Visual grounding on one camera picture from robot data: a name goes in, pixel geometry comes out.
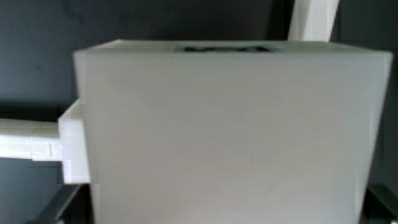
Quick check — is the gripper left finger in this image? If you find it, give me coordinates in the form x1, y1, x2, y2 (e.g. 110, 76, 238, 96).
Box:
25, 185, 82, 224

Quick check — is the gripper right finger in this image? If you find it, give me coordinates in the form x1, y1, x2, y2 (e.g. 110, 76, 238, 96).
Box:
362, 184, 398, 224

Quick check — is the white cabinet body box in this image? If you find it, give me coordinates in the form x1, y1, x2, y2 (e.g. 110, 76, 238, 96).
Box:
0, 118, 62, 161

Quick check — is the white cabinet top block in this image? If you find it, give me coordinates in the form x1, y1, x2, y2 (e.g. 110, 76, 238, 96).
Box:
71, 40, 392, 224

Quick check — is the white U-shaped fence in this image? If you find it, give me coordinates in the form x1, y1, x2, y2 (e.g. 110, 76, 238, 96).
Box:
288, 0, 339, 41

